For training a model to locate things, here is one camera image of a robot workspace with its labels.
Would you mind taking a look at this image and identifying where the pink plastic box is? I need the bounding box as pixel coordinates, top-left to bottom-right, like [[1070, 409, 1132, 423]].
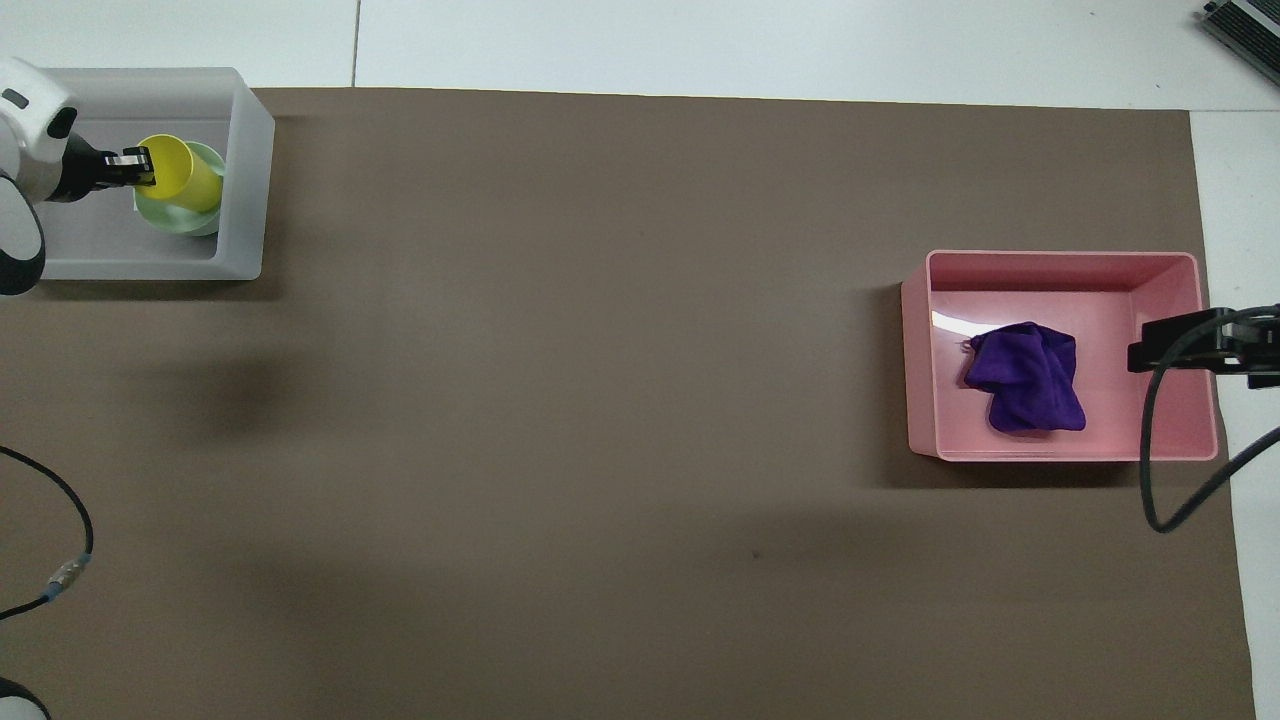
[[900, 250, 1222, 463]]

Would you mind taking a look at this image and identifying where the translucent white storage box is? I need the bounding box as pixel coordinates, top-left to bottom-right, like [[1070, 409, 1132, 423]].
[[18, 67, 276, 282]]

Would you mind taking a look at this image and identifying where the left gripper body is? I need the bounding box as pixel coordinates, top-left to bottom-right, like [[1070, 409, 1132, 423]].
[[45, 132, 126, 204]]

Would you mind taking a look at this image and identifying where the yellow plastic cup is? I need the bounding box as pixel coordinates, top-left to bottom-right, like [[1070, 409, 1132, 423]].
[[135, 134, 224, 214]]

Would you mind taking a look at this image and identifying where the black cable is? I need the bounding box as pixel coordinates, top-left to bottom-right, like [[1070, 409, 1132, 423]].
[[1141, 305, 1280, 534], [0, 445, 95, 622]]

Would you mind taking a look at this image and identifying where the grey ribbed device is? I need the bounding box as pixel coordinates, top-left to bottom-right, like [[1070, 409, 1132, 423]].
[[1199, 0, 1280, 61]]

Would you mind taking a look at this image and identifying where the purple cloth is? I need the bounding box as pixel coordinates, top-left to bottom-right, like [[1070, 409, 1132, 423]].
[[962, 321, 1088, 435]]

